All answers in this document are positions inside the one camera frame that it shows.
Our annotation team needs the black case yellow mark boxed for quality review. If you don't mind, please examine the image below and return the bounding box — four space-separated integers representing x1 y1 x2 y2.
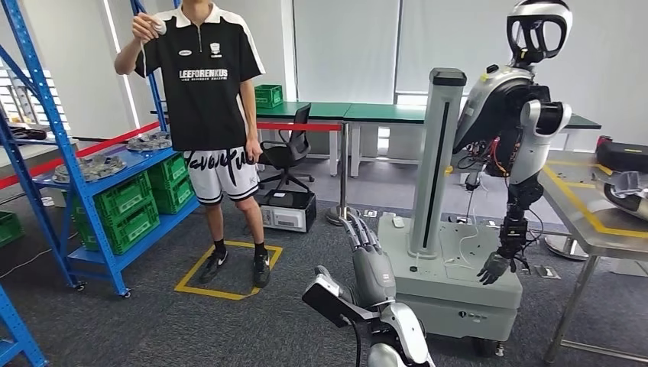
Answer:
595 135 648 174

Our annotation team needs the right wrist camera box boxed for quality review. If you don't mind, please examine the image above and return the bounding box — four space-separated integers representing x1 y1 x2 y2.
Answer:
301 265 381 329

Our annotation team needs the black white power unit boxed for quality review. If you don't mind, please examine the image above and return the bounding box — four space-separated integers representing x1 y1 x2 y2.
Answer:
254 189 319 235

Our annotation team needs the silver black parked robot torso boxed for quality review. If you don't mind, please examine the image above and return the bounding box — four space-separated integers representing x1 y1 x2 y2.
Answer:
451 0 575 179

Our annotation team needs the chrome stanchion post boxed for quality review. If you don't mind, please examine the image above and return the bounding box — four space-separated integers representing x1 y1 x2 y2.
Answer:
324 120 362 227

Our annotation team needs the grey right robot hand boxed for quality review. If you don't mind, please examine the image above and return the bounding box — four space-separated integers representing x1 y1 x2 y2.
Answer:
339 211 398 308

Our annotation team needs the green plastic crate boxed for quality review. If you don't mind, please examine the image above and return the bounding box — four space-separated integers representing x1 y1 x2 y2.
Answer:
74 199 162 256
254 83 284 110
147 151 190 192
151 174 196 216
92 171 156 225
0 211 24 248

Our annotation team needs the black plastic tray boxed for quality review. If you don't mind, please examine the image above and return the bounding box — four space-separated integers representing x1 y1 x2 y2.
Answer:
8 125 50 142

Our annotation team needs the white metal railing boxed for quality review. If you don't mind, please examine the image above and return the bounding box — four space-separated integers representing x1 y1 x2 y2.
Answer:
0 67 70 134

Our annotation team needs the grey wheel arch car part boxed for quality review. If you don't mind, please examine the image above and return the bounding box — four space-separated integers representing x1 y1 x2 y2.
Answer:
601 171 648 222

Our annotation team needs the dark grey parked robot hand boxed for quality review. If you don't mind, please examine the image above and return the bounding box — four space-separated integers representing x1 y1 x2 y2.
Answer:
476 250 518 287

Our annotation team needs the person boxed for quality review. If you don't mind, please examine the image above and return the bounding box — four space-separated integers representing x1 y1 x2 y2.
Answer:
113 0 273 291

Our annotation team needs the grey robot lift column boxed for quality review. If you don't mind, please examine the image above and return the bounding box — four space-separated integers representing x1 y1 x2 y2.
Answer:
407 67 468 260

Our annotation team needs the steel workbench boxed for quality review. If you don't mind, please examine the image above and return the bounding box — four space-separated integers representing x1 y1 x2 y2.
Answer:
535 148 648 367

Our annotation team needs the chrome stanchion base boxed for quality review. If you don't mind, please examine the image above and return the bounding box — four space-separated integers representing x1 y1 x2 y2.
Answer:
543 235 591 262

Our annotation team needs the black office chair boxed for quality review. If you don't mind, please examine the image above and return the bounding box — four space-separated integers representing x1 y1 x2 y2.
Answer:
257 103 316 197

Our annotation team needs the white floor cable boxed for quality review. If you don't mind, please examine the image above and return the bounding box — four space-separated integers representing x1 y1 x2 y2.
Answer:
0 232 80 281

